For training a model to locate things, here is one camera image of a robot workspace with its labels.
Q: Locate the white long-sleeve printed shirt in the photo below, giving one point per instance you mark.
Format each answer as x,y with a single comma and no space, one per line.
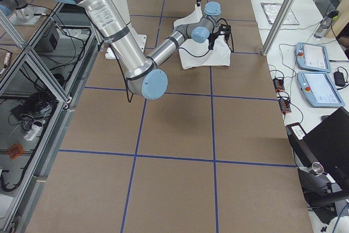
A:
193,54

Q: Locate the orange black connector box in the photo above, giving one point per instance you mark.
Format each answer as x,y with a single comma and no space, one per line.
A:
284,105
278,85

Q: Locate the upper blue teach pendant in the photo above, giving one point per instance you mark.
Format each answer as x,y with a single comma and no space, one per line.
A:
312,57

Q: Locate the blue teach pendant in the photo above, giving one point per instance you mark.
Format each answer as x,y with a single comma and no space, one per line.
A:
319,90
312,57

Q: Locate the lower blue teach pendant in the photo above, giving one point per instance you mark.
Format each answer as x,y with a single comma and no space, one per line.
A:
319,90

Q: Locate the clear water bottle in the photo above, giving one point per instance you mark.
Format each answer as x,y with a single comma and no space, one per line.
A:
326,23

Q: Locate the black power adapter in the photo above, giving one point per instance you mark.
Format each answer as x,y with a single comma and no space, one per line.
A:
339,79

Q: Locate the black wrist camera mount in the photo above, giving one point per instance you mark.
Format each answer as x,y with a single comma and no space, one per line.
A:
225,30

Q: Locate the white camera pole with base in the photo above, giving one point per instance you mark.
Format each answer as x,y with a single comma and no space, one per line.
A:
120,12

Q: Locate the aluminium frame post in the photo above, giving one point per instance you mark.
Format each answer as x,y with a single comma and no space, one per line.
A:
276,27

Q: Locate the aluminium side frame rail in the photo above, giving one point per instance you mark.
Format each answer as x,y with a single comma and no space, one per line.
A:
40,88

